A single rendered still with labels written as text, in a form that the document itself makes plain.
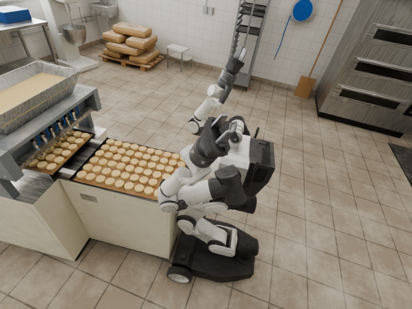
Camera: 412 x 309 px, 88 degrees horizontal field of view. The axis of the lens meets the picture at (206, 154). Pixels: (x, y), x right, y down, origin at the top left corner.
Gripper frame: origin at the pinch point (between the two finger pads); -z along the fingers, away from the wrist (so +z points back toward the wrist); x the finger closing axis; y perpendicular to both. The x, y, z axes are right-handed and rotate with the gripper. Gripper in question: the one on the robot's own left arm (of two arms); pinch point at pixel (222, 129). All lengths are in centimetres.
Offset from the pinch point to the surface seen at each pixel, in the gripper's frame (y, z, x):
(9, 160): -69, 66, 26
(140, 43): 42, 254, 355
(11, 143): -68, 64, 33
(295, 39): 317, 142, 290
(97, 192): -36, 95, 15
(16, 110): -65, 57, 46
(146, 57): 56, 280, 351
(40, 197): -64, 95, 16
